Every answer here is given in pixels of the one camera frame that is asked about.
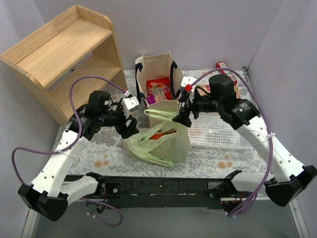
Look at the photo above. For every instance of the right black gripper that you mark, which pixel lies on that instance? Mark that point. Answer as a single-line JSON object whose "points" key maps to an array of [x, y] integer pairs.
{"points": [[186, 109]]}

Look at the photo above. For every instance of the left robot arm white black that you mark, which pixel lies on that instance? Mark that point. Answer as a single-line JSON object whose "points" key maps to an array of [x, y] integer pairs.
{"points": [[46, 193]]}

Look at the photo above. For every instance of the white plastic basket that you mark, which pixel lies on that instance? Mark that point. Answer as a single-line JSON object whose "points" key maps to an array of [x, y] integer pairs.
{"points": [[210, 131]]}

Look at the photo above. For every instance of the purple snack packet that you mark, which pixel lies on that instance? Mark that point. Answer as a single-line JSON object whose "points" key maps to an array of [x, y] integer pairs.
{"points": [[151, 99]]}

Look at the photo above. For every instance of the orange tangerine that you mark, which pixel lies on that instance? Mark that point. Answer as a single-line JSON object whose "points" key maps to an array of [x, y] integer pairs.
{"points": [[159, 135]]}

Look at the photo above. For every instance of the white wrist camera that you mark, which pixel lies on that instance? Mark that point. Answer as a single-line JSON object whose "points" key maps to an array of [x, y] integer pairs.
{"points": [[186, 84], [130, 104]]}

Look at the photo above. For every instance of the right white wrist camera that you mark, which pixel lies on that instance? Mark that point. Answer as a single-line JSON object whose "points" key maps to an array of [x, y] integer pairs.
{"points": [[186, 84]]}

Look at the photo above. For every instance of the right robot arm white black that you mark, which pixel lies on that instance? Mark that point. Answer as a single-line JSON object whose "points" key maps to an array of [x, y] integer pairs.
{"points": [[286, 178]]}

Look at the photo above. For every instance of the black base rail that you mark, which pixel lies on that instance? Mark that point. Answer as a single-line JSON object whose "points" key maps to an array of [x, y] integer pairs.
{"points": [[152, 192]]}

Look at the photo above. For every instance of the beige canvas tote bag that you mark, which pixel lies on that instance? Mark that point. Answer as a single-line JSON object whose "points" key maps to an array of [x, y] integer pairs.
{"points": [[155, 67]]}

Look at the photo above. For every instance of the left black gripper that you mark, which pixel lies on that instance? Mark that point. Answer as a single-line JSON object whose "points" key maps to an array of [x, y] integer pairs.
{"points": [[126, 122]]}

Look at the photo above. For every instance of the wooden two-tier shelf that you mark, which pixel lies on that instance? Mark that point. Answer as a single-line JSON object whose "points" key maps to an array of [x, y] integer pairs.
{"points": [[65, 60]]}

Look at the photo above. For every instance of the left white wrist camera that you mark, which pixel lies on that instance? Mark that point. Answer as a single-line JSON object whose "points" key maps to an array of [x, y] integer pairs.
{"points": [[130, 104]]}

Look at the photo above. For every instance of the red snack packet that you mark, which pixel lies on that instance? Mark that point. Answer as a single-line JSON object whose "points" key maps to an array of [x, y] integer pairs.
{"points": [[163, 83]]}

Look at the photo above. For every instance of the light green plastic bag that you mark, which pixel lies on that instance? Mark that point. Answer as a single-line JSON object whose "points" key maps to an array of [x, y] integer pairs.
{"points": [[166, 151]]}

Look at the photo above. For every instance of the red rectangular box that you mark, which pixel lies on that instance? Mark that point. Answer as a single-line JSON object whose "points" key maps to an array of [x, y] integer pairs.
{"points": [[222, 64]]}

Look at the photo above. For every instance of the floral rectangular tray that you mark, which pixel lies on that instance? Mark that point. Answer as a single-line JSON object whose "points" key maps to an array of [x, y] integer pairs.
{"points": [[206, 90]]}

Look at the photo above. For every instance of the floral table mat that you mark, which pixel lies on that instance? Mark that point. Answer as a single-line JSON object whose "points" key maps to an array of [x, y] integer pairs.
{"points": [[105, 155]]}

